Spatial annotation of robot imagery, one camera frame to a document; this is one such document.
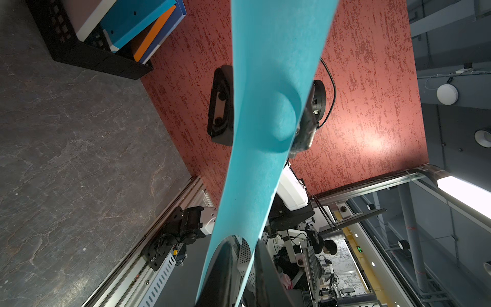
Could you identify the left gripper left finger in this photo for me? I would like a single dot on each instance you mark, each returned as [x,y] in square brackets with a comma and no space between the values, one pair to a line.
[222,282]

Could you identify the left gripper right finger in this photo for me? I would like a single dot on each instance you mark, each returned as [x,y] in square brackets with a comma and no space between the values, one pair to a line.
[269,289]

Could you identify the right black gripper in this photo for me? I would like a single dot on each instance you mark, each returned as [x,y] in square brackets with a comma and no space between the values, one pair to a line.
[221,109]

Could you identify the light blue rectangular paper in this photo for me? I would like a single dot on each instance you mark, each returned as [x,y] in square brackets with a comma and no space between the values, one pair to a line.
[276,47]

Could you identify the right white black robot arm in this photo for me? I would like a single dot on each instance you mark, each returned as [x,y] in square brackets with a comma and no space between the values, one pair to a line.
[291,204]

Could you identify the long ceiling strip light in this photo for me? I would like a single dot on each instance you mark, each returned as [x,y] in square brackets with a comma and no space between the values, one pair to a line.
[471,195]

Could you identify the person in black shirt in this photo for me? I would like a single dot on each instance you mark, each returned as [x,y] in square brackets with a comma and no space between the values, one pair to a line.
[319,244]

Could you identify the orange book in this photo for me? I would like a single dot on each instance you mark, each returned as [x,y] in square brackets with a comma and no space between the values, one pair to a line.
[143,40]

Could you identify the blue patterned book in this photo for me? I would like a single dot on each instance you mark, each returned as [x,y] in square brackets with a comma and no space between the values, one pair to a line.
[170,25]

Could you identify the teal book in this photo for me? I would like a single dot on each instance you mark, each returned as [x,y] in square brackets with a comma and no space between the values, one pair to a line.
[127,18]

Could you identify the white spine book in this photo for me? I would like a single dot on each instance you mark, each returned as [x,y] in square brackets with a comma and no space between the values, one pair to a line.
[84,15]

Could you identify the black mesh file organizer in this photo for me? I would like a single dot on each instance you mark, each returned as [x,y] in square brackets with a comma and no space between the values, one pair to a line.
[93,54]

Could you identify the white round ceiling sensor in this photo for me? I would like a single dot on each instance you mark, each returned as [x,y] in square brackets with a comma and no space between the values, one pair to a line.
[447,94]

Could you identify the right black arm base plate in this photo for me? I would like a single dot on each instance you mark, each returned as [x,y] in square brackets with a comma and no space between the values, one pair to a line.
[183,227]

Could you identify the aluminium front rail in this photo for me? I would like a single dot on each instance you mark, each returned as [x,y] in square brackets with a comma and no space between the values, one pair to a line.
[142,275]

